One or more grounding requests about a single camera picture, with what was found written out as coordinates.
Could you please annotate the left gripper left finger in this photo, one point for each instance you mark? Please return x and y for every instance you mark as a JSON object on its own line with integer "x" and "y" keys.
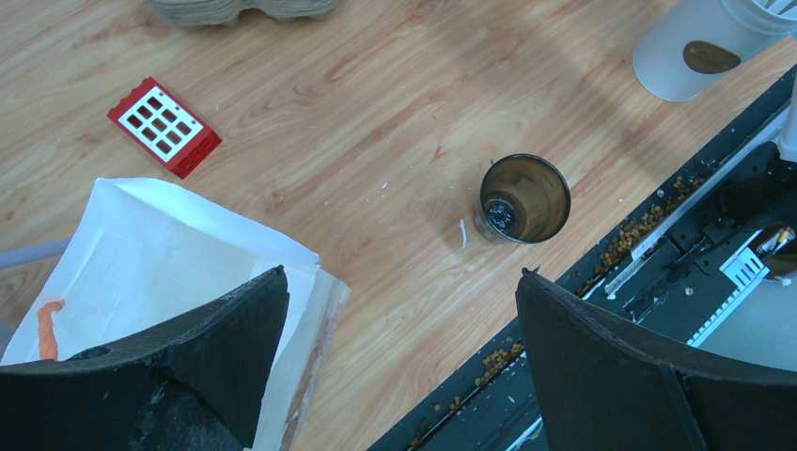
{"x": 193, "y": 382}

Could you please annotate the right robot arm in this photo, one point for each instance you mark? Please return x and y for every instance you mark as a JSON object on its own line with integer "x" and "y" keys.
{"x": 787, "y": 139}

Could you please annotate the dark brown plastic cup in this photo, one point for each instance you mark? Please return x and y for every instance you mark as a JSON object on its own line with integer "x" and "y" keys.
{"x": 523, "y": 199}

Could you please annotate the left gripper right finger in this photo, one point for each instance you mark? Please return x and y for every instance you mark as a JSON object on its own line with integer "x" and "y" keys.
{"x": 605, "y": 383}

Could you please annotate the white straw holder cup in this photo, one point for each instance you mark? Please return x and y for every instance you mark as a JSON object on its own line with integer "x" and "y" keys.
{"x": 697, "y": 43}

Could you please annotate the cardboard cup carrier tray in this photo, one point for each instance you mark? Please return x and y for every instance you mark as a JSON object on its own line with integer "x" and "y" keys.
{"x": 188, "y": 13}

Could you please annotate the white paper bakery bag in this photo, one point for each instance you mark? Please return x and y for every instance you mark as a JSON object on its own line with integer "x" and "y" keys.
{"x": 147, "y": 251}

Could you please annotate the red toy block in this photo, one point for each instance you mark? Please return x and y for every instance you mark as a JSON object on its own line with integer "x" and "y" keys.
{"x": 165, "y": 128}

